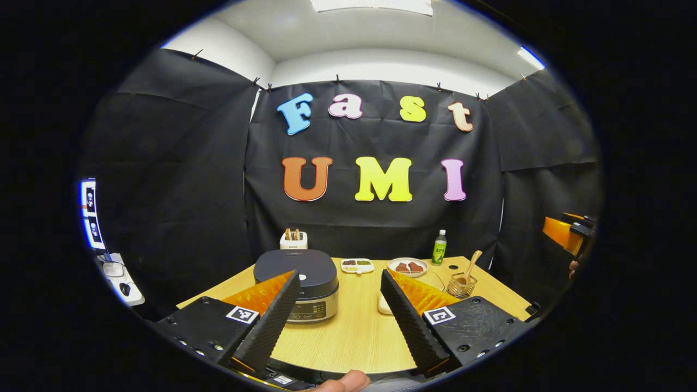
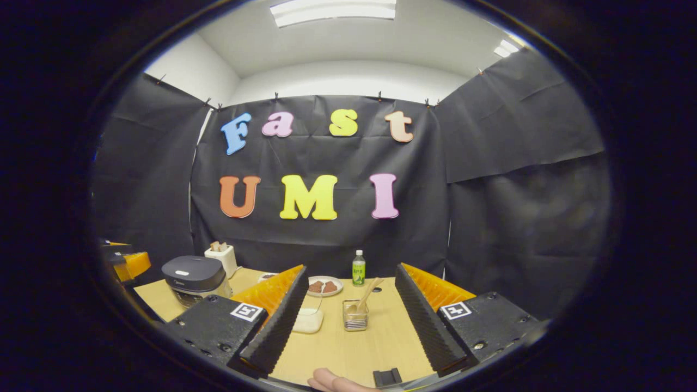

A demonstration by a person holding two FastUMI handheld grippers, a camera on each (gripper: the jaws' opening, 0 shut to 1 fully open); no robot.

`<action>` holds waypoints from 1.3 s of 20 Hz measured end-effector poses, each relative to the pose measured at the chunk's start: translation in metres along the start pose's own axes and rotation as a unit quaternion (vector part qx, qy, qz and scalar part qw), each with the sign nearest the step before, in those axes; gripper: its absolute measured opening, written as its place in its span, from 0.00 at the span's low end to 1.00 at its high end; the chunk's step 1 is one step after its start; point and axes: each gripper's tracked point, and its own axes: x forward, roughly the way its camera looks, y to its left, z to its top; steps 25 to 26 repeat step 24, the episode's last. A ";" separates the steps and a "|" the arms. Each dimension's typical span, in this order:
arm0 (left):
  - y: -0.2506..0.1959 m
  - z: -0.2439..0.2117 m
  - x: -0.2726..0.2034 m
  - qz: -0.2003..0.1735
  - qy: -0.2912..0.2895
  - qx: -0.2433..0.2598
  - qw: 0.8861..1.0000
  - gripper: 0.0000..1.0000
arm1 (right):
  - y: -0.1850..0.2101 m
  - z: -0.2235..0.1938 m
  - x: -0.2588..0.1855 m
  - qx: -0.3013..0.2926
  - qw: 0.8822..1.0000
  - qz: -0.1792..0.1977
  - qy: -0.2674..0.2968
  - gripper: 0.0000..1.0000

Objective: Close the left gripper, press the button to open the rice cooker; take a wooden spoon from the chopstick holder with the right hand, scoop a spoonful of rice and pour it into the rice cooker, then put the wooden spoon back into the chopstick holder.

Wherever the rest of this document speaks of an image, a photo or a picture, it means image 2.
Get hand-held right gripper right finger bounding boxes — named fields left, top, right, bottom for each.
left=394, top=263, right=549, bottom=378

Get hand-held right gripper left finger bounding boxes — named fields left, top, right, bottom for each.
left=163, top=265, right=309, bottom=379

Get dark grey rice cooker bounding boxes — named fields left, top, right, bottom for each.
left=161, top=255, right=233, bottom=309

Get wooden spoon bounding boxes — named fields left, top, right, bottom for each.
left=348, top=277, right=384, bottom=315

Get clear metal chopstick holder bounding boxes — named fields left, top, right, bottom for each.
left=342, top=299, right=369, bottom=332

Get white round plate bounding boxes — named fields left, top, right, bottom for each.
left=305, top=275, right=344, bottom=297

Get white toaster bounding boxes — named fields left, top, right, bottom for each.
left=204, top=241, right=239, bottom=279

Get black backdrop cloth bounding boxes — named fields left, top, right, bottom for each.
left=90, top=49, right=610, bottom=319

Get small ceiling light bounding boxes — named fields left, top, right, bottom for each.
left=493, top=38, right=521, bottom=58

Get long ceiling light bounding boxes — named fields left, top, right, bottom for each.
left=270, top=0, right=397, bottom=28

